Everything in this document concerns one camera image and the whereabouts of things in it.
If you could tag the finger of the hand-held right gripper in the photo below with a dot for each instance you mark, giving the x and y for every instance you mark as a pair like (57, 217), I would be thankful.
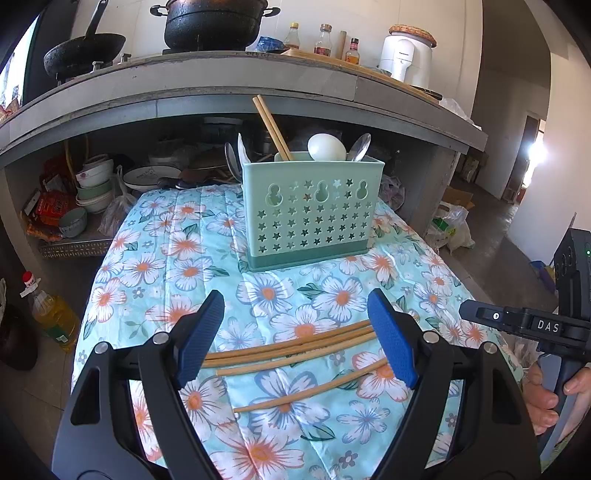
(495, 316)

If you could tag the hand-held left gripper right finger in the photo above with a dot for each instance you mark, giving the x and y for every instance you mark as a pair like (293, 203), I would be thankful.
(392, 341)

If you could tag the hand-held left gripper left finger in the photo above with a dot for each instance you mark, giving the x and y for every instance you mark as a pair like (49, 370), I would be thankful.
(203, 332)

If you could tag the green plastic utensil holder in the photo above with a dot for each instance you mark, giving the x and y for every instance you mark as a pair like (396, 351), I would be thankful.
(314, 221)

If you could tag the metal spoon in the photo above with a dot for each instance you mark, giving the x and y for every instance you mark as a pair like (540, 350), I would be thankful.
(230, 159)
(361, 145)

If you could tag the white plastic spoon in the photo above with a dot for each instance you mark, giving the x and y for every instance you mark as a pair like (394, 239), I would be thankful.
(242, 150)

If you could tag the white ceramic spoon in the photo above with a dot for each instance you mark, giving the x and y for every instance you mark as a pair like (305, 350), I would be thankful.
(325, 147)

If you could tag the person's right hand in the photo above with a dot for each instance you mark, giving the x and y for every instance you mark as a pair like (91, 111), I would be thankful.
(540, 401)

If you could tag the blue dustpan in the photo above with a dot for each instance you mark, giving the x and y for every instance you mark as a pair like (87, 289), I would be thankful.
(544, 274)

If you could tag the floral quilted cloth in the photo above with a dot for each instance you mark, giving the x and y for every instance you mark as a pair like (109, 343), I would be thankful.
(286, 295)

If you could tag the white plastic bag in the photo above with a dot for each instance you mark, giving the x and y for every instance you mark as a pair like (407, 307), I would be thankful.
(455, 230)

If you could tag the cardboard box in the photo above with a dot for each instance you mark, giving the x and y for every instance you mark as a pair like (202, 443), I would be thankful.
(459, 196)

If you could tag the translucent tied plastic bag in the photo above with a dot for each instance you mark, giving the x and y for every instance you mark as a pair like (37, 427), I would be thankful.
(115, 212)

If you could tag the crumpled patterned plastic bag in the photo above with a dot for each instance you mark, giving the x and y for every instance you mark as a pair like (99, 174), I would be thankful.
(390, 191)

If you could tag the cooking oil bottle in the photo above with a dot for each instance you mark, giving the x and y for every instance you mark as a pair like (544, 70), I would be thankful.
(53, 318)

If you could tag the brown pan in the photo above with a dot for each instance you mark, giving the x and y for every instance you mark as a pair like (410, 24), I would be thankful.
(203, 177)

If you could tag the metal diamond plate shelf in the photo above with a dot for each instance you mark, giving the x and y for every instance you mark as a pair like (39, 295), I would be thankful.
(74, 244)

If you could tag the brown wooden door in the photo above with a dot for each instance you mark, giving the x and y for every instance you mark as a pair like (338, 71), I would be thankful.
(526, 161)

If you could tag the white plate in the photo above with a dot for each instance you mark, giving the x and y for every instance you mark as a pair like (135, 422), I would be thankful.
(150, 177)

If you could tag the plain white bowl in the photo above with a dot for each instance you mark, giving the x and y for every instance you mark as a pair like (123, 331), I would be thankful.
(97, 205)

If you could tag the light blue white-rimmed bowl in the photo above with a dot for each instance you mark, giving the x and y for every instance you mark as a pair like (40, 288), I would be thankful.
(73, 222)

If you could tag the green bowl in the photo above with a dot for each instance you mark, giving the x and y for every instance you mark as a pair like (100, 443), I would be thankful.
(95, 190)

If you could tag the dark ceramic jar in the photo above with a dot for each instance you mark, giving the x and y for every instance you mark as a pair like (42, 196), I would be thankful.
(16, 341)

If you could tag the red snack packet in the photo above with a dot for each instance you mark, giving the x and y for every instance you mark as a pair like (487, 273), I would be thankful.
(53, 207)

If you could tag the clear plastic bag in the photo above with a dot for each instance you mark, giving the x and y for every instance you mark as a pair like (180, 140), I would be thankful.
(457, 110)

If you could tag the kitchen knife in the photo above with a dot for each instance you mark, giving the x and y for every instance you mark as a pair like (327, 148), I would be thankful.
(429, 93)

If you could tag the concrete kitchen counter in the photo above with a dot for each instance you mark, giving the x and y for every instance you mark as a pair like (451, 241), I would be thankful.
(207, 92)

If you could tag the white kitchen appliance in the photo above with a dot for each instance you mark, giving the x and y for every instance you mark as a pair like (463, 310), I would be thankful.
(404, 57)

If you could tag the orange label sauce bottle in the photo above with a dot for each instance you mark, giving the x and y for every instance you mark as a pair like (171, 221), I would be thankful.
(352, 54)

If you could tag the wooden cutting board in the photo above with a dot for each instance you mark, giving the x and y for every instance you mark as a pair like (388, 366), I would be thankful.
(323, 58)

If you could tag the pink crumpled bag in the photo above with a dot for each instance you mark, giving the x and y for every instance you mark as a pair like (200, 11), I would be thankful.
(9, 110)

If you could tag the woven straw mat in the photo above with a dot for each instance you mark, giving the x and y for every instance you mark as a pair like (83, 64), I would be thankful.
(413, 33)

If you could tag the blue plastic bag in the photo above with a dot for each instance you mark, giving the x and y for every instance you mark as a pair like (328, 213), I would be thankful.
(270, 44)

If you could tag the black wok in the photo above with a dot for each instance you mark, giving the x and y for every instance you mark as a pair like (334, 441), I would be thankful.
(87, 53)

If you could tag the wooden rolling pin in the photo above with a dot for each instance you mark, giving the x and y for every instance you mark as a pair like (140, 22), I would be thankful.
(340, 44)

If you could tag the black steamer pot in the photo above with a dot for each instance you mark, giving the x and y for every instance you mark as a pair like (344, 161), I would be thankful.
(212, 27)

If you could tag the dark sauce bottle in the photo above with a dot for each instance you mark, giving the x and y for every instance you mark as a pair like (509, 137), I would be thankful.
(323, 44)

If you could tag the yellow label sauce bottle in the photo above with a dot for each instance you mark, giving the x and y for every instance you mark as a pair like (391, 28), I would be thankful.
(292, 39)

